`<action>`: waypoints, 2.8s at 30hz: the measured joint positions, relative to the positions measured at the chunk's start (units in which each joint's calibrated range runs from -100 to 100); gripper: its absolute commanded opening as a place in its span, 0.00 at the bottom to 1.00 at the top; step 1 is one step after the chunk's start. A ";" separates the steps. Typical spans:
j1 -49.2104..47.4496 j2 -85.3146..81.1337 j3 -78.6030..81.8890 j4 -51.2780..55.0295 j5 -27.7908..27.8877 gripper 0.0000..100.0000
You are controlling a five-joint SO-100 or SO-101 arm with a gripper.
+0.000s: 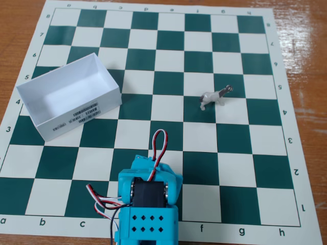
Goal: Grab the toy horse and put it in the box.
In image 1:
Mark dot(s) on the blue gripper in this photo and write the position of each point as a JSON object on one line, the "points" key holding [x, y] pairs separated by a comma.
{"points": [[144, 162]]}

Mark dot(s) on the grey white toy horse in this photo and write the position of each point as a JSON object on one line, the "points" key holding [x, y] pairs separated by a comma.
{"points": [[210, 97]]}

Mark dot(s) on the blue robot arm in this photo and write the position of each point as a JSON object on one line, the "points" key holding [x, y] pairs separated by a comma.
{"points": [[148, 222]]}

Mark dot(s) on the white cardboard box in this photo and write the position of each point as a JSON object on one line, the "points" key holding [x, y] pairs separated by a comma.
{"points": [[64, 89]]}

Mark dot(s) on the green white chessboard mat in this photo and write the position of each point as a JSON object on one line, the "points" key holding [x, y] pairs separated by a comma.
{"points": [[168, 84]]}

